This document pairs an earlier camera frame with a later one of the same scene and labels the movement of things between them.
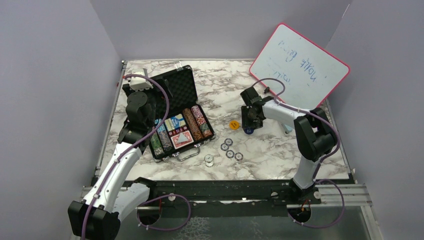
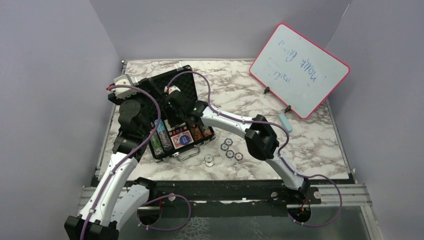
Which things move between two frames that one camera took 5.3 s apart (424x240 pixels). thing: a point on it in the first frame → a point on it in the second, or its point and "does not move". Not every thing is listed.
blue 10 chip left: x=224 y=146 does not move
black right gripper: x=245 y=122 → x=168 y=112
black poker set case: x=180 y=123 does not move
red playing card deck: x=182 y=139 does not move
